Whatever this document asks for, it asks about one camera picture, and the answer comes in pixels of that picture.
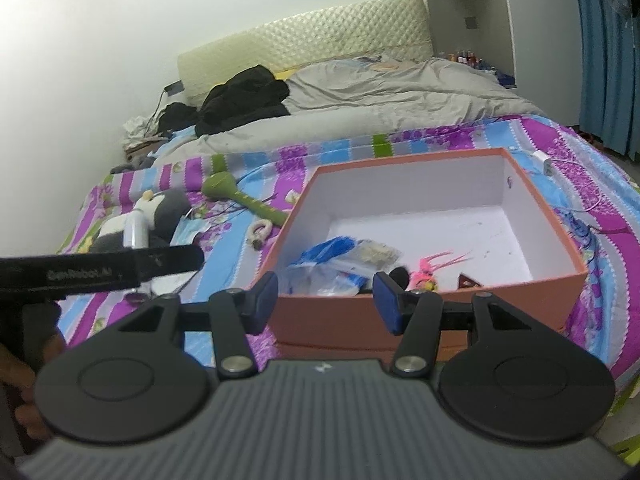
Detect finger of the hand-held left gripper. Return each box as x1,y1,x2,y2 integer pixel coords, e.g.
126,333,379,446
137,244,205,283

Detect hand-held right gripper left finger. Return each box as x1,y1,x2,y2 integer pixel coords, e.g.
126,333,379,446
119,271,279,378

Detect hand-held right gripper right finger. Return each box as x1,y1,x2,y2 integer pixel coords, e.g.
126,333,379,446
372,271,526,377

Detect red pink tasselled ornament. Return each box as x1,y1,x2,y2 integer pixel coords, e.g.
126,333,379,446
407,250,473,292

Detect clear packet beige contents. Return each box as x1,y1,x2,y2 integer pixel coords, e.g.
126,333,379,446
350,240,402,267

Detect white ring rattle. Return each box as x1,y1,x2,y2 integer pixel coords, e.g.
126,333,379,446
247,220,273,250

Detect blue face mask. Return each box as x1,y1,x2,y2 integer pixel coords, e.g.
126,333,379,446
277,262,375,297

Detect orange cardboard box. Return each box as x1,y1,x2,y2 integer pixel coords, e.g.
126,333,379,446
248,147,590,361

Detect person's left hand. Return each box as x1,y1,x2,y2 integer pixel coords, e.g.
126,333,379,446
0,332,67,442

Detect white paper card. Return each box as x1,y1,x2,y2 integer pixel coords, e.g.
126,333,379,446
150,271,198,296

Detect white tube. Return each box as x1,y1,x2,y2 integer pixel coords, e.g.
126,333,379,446
122,212,151,250

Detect grey white penguin plush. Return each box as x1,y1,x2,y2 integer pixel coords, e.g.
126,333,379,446
90,190,193,253

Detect green plush massage hammer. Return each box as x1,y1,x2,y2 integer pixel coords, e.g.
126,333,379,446
201,172,288,225

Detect dark grey cloth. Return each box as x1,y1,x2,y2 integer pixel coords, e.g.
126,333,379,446
110,155,156,173

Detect light blue pillow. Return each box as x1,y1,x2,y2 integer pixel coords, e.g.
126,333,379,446
155,125,201,166

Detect white crumpled cloth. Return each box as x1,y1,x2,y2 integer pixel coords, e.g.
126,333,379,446
122,115,161,148

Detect small dark garment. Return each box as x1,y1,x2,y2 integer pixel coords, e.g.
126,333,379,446
157,101,201,133

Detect black jacket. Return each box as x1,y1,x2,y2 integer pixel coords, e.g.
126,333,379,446
195,65,291,137

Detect grey duvet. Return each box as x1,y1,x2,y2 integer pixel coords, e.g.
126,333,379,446
192,55,548,153

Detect white charger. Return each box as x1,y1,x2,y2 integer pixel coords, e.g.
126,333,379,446
532,149,556,176

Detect striped floral bedsheet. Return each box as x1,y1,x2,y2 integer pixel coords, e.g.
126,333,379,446
55,114,640,396

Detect cream quilted headboard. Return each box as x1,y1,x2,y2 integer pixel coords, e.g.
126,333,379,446
177,0,433,108

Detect row of small bottles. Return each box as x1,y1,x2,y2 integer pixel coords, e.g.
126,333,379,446
442,49,496,68

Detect white wardrobe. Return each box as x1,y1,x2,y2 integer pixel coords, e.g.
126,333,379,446
420,0,583,126

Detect blue curtain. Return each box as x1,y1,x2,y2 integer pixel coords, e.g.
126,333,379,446
572,0,640,161

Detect black cable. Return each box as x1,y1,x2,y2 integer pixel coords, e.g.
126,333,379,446
147,91,168,136

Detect white charger cable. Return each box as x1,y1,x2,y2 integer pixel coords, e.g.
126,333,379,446
520,147,607,216

